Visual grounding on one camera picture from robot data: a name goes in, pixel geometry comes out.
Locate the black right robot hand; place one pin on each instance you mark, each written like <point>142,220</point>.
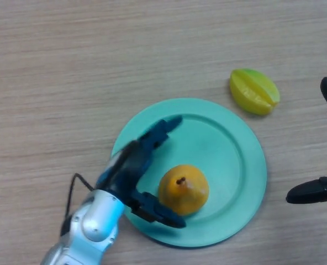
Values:
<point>307,193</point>

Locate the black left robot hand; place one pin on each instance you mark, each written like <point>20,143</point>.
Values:
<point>127,171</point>

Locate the yellow orange pear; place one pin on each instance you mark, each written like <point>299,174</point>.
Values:
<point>185,193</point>

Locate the green round plate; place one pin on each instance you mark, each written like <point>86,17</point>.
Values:
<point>229,165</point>

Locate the yellow green starfruit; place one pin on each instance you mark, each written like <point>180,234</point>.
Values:
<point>253,92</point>

